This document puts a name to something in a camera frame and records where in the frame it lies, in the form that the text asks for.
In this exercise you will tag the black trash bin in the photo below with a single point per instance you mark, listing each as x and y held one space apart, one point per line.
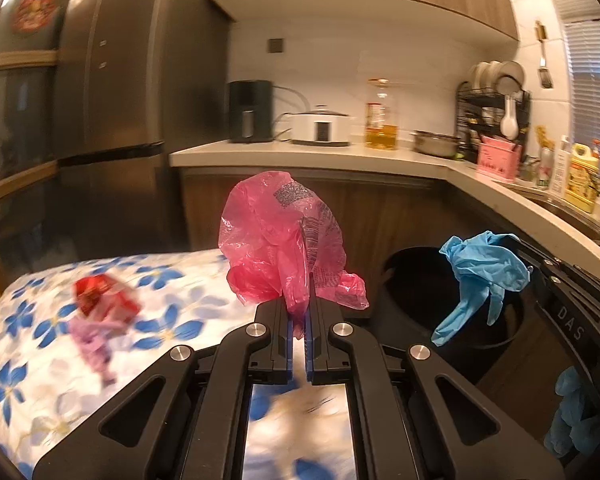
405 320

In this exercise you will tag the black dish rack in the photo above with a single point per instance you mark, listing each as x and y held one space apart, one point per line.
467 110

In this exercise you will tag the wooden glass door cabinet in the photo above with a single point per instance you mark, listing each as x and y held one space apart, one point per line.
15 110

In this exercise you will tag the blue floral tablecloth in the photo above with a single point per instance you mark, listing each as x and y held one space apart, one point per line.
40 400

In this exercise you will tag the pink crumpled wrapper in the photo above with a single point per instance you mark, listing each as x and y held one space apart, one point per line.
97 350

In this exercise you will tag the white rice spoon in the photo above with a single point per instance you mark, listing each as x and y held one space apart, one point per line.
509 125

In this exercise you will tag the kitchen counter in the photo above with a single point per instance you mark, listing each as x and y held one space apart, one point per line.
330 195

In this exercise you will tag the cooking oil bottle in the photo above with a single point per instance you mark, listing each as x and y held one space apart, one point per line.
381 135

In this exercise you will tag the person's right hand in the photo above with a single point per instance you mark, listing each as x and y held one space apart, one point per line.
572 415

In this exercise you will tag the white slow cooker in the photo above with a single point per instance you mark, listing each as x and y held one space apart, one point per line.
320 127

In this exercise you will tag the blue glove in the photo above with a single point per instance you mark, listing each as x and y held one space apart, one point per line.
480 265

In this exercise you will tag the white bowl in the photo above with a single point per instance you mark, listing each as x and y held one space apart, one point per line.
511 74

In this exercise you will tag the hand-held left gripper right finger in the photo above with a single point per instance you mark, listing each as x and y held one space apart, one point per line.
308 360

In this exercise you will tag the dark wall switch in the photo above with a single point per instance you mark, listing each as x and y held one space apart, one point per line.
275 45

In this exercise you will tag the floral printed can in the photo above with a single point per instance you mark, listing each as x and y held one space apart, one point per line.
544 165

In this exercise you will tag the pink utensil holder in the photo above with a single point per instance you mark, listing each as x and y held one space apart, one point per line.
497 160

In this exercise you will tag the white carton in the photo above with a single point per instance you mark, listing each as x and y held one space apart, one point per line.
560 170

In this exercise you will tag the black air fryer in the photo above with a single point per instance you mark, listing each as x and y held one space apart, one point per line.
250 110

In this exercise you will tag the steel sink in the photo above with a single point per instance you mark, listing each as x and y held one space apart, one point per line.
570 212

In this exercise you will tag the red and white snack bag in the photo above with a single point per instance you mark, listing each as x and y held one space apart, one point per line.
100 295

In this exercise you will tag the white plates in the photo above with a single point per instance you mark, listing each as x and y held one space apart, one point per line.
482 74

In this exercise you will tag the steel pot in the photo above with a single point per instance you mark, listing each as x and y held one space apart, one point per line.
435 144

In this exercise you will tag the red paper decoration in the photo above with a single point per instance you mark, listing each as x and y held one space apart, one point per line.
36 10

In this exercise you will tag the grey refrigerator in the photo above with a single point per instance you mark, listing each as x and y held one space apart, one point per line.
130 85

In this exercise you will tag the hanging metal spatula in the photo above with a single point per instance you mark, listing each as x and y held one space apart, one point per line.
545 77

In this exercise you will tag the yellow bottle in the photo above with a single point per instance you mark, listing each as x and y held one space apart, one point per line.
582 180

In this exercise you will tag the window blind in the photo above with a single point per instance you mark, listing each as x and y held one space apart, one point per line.
595 85

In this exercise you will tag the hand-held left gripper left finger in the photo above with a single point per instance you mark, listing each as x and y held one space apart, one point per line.
289 360

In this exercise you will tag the red plastic bag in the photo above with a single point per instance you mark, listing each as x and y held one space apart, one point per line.
270 240

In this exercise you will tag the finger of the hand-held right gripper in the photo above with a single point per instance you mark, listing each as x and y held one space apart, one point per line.
537 260

